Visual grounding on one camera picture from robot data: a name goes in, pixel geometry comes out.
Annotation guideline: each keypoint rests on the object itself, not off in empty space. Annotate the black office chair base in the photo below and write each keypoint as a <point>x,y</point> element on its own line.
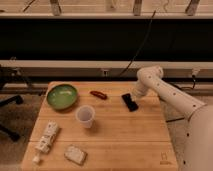
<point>17,99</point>

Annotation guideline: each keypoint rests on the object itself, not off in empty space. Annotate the white toothpaste tube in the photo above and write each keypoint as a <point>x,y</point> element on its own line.
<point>46,141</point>

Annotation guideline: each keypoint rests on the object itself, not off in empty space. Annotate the red pocket knife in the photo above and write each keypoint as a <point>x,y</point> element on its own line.
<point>99,94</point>

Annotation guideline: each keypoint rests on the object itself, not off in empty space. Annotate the green bowl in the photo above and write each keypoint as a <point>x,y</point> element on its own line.
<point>62,96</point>

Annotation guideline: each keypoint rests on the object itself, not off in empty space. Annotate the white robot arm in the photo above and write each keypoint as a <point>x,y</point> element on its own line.
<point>198,151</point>

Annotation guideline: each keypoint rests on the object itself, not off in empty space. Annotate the white wrapped sponge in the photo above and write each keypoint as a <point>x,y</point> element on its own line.
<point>75,155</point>

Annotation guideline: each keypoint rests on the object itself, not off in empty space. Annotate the clear plastic cup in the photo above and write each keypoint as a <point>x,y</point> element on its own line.
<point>85,115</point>

